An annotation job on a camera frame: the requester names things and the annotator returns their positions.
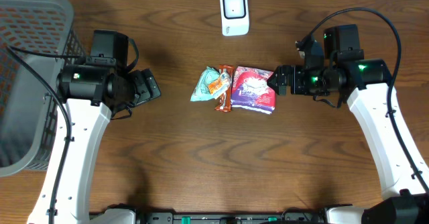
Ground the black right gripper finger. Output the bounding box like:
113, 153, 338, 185
267, 79, 287, 95
267, 66, 282, 82

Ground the white barcode scanner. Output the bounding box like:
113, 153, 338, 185
220, 0, 250, 36

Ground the brown orange candy bar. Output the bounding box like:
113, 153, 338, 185
215, 64, 234, 113

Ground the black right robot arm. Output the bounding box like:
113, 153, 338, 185
267, 25, 428, 223

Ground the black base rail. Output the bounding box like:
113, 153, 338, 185
133, 210, 327, 224

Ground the orange white small packet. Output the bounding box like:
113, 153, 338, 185
208, 72, 231, 99

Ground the red purple snack packet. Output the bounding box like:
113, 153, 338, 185
231, 66, 276, 115

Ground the green wipes packet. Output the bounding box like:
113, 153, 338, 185
190, 66, 220, 102

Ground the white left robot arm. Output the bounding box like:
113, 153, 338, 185
27, 30, 161, 223

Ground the dark grey plastic basket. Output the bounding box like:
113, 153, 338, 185
1, 0, 85, 176

